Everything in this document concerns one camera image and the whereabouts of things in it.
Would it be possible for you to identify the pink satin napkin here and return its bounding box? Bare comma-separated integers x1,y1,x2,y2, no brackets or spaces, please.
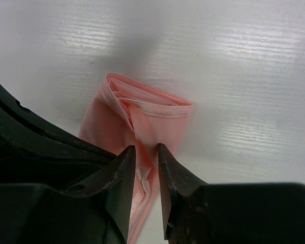
78,73,192,243

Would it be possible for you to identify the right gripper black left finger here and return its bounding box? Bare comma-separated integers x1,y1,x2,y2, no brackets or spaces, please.
0,146,136,243

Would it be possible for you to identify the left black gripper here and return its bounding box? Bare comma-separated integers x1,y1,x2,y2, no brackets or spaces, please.
0,84,116,185

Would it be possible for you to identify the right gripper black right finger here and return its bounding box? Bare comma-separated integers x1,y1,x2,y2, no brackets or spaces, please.
158,144,305,243

